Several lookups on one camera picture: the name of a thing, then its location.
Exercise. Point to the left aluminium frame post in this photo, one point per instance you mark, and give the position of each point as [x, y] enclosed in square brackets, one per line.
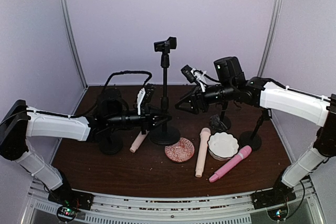
[72, 43]

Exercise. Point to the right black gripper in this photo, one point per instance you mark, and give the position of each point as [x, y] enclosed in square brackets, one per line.
[198, 98]

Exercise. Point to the black mic stand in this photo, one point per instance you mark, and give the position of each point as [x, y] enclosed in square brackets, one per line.
[225, 120]
[251, 138]
[111, 145]
[166, 135]

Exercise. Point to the cream microphone centre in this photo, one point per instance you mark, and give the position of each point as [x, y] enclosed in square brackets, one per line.
[202, 152]

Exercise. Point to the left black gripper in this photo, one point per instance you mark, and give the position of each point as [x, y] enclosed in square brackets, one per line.
[146, 118]

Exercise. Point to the cream microphone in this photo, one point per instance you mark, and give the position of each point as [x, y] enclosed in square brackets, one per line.
[202, 152]
[137, 142]

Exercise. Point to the cream microphone left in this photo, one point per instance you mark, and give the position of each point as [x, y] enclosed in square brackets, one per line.
[137, 142]

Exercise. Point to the red patterned dish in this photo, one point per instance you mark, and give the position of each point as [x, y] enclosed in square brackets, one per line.
[181, 151]

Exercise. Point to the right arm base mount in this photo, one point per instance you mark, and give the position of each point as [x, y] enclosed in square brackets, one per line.
[276, 204]

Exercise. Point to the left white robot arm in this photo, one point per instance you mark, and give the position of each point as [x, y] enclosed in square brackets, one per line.
[111, 111]

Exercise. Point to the pink microphone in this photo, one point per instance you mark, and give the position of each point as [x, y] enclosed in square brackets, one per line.
[241, 155]

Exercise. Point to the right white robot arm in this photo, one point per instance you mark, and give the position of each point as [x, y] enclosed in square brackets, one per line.
[268, 94]

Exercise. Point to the front aluminium rail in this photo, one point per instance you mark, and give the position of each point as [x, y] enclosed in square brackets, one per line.
[234, 208]

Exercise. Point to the black crumpled object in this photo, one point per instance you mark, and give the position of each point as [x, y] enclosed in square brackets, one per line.
[215, 123]

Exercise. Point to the aluminium frame post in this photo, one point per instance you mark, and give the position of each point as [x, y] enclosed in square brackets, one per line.
[276, 9]
[72, 43]

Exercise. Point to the right aluminium frame post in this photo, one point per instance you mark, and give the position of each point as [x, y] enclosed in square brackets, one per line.
[276, 9]

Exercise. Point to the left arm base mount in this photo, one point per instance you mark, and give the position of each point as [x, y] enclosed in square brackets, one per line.
[71, 204]

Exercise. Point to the white scalloped bowl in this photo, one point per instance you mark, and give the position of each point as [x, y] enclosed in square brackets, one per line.
[222, 146]

